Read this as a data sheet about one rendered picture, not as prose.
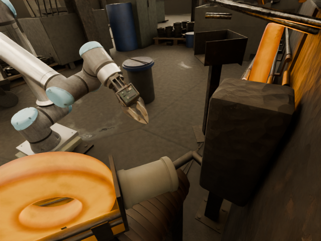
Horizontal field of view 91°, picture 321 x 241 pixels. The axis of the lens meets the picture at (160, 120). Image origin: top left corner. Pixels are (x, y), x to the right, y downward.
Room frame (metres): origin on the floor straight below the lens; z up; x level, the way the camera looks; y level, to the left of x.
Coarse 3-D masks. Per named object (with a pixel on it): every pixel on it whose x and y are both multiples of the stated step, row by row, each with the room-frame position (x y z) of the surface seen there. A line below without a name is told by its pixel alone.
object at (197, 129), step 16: (208, 32) 1.08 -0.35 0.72; (224, 32) 1.08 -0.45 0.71; (208, 48) 0.83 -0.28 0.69; (224, 48) 0.82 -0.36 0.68; (240, 48) 0.82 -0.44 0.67; (208, 64) 0.83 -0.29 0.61; (224, 64) 0.82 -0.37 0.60; (240, 64) 0.83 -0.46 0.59; (208, 80) 0.94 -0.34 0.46; (208, 96) 0.91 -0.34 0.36
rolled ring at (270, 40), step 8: (272, 24) 0.37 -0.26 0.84; (264, 32) 0.35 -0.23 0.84; (272, 32) 0.34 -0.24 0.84; (280, 32) 0.34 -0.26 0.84; (264, 40) 0.34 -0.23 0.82; (272, 40) 0.33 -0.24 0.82; (264, 48) 0.32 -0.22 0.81; (272, 48) 0.32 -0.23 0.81; (256, 56) 0.32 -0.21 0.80; (264, 56) 0.31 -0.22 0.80; (272, 56) 0.31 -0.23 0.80; (256, 64) 0.31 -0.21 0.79; (264, 64) 0.31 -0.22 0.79; (256, 72) 0.31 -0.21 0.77; (264, 72) 0.30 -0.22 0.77; (256, 80) 0.30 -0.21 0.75; (264, 80) 0.29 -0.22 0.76
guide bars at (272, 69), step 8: (280, 40) 1.10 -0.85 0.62; (288, 40) 0.64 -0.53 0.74; (288, 48) 0.48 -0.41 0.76; (288, 56) 0.39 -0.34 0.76; (272, 64) 0.54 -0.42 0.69; (272, 72) 0.44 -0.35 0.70; (280, 72) 0.43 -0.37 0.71; (288, 72) 0.30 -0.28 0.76; (272, 80) 0.39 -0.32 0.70; (288, 80) 0.27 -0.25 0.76
